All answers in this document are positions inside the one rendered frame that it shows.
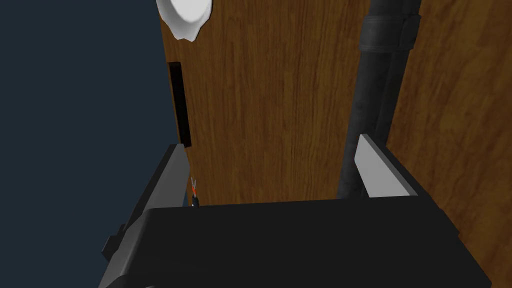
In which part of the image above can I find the black bar handle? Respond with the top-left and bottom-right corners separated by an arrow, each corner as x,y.
337,0 -> 423,200

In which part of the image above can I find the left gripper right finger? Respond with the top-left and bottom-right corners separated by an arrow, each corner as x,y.
353,133 -> 420,199

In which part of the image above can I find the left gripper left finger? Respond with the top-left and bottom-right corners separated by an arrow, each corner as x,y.
121,143 -> 192,233

